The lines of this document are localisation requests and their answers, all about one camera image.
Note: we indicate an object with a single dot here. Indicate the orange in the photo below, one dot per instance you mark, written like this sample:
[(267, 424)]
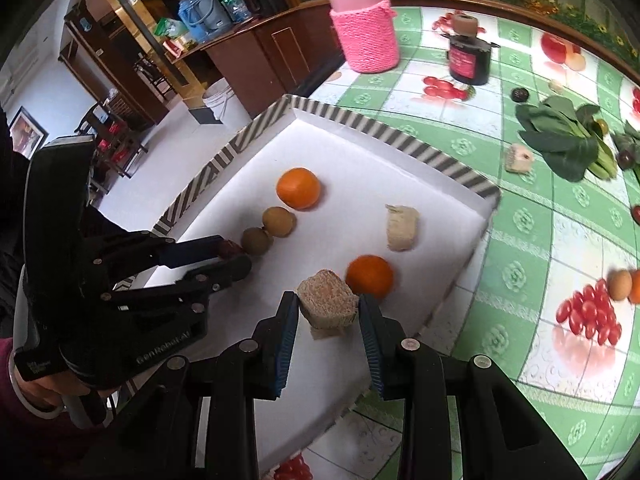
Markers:
[(371, 275), (636, 287), (298, 188)]

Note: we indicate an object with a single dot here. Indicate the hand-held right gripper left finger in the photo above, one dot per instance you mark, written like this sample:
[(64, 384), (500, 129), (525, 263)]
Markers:
[(285, 345)]

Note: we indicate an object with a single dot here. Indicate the blue water jug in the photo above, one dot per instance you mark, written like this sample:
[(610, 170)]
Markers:
[(197, 15)]

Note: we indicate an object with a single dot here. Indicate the dark jar with red label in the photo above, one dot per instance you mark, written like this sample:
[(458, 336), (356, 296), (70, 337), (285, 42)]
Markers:
[(469, 62)]

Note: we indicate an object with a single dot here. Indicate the person's left forearm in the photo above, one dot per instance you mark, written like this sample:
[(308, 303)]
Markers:
[(30, 445)]

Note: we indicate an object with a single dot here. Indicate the large sugarcane piece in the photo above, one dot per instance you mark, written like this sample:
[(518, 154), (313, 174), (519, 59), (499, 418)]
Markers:
[(327, 305)]

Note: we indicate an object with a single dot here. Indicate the wooden counter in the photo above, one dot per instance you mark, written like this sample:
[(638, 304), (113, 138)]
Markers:
[(280, 50)]

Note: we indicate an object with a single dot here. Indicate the small sugarcane piece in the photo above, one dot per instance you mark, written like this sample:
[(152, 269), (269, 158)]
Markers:
[(556, 85), (517, 158)]

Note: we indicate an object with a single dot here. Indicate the dark purple plum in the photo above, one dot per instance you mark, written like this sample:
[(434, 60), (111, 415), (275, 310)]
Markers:
[(520, 95), (625, 159)]

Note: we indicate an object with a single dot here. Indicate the white tray with striped rim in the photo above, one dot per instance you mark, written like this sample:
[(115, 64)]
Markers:
[(350, 170)]

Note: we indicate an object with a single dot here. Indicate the pink bottle with knit sleeve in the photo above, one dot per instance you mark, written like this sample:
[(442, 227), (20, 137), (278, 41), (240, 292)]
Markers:
[(365, 35)]

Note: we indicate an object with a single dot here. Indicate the white bucket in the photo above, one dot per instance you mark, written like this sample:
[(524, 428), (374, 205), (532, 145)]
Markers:
[(222, 100)]

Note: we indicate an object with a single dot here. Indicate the green patterned tablecloth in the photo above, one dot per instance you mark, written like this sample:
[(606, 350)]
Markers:
[(530, 260)]

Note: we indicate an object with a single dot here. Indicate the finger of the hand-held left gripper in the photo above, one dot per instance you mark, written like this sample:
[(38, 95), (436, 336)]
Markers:
[(195, 251), (222, 271)]

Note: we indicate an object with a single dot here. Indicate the tan cork stopper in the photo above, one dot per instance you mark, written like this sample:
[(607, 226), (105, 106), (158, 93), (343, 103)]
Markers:
[(462, 24)]

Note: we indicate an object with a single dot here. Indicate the person's left hand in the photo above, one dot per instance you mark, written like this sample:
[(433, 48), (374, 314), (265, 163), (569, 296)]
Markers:
[(40, 387)]

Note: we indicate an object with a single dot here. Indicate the brown round fruit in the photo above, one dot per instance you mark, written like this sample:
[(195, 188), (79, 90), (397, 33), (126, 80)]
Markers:
[(619, 285), (256, 241), (279, 221)]

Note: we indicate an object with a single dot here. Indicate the wooden chair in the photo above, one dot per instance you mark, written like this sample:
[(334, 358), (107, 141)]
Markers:
[(117, 132)]

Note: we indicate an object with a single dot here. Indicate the green grape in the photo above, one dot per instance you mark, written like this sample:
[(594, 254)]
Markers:
[(600, 126)]

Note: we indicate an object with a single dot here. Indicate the framed picture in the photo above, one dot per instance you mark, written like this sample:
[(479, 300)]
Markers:
[(26, 131)]

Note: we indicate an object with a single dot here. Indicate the red jujube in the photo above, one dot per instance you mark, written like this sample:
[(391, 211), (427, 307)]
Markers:
[(231, 249), (636, 213)]

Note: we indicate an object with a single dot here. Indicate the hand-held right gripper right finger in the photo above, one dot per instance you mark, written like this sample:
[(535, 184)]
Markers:
[(372, 350)]

